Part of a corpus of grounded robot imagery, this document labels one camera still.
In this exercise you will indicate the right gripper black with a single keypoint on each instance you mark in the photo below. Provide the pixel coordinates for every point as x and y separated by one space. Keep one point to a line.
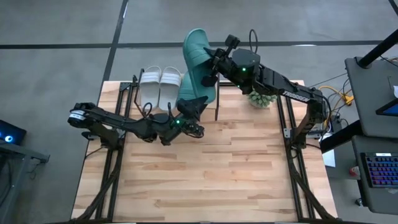
242 65

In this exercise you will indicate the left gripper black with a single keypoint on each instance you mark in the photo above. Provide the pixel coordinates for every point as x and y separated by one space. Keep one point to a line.
177 129

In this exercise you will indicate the wooden shelf with black frame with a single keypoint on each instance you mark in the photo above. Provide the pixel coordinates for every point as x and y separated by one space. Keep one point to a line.
217 105

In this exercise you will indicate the green rubber slide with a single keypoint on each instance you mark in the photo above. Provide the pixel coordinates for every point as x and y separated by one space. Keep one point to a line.
194 53
186 90

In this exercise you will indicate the light grey rubber slide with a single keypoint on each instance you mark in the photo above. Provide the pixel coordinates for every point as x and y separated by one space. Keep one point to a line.
169 93
150 93

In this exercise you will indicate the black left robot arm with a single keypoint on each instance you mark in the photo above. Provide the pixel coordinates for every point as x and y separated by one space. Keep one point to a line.
118 123

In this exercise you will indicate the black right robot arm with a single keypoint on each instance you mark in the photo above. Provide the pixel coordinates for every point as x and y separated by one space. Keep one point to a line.
298 95

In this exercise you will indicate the green succulent in patterned pot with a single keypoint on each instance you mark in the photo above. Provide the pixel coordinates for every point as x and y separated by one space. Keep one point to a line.
262 101

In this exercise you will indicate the power strip with plugs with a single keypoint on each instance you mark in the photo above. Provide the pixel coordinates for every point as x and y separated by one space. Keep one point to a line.
335 124

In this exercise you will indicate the white paper sheet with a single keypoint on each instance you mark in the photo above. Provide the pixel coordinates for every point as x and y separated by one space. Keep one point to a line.
329 158

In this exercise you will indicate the black diagonal beam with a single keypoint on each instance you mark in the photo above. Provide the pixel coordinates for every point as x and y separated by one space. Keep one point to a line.
339 138

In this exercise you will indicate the large grey desk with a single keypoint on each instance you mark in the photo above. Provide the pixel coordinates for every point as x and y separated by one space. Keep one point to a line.
367 93

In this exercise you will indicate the black round pole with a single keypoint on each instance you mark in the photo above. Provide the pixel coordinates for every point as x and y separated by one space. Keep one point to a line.
376 49

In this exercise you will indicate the small red object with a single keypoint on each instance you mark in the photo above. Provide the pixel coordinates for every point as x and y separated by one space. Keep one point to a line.
354 171

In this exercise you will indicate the grey metal stand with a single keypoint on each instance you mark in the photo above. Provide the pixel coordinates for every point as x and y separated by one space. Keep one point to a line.
31 155

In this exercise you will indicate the tablet with blue screen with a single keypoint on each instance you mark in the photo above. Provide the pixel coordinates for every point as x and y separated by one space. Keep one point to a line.
390 109

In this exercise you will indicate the small white paper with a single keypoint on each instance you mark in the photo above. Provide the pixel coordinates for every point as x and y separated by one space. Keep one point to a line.
395 91

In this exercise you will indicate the black desk castor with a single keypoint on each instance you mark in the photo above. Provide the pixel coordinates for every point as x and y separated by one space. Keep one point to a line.
359 202

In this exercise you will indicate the computer case with blue light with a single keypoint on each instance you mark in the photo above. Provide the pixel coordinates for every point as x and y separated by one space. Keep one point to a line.
12 133

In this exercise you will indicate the backlit computer keyboard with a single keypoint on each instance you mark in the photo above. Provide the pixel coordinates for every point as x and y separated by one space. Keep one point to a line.
382 169

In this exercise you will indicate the grey desk with keyboard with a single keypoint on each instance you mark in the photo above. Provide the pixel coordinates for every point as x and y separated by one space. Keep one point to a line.
382 202

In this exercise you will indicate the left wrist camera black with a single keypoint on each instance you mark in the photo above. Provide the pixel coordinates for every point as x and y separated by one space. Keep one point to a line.
185 107

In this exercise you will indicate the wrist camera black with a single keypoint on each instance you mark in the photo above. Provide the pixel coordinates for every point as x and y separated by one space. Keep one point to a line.
185 107
232 42

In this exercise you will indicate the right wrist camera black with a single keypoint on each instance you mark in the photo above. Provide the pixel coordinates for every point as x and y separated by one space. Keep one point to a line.
232 42

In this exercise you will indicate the black aluminium rig frame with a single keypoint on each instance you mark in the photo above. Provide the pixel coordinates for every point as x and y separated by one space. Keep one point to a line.
126 85

